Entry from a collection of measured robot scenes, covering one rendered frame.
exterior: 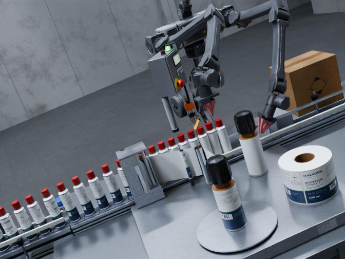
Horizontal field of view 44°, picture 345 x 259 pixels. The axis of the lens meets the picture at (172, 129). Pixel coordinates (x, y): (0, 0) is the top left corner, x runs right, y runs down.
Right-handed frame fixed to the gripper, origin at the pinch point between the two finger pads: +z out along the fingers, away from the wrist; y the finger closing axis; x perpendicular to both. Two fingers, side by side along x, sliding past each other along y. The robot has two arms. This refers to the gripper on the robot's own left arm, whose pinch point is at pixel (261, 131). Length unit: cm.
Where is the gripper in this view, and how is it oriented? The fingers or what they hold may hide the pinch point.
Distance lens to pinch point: 227.2
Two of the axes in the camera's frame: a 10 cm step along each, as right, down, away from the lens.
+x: 9.1, 2.7, 3.2
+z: -3.3, 9.3, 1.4
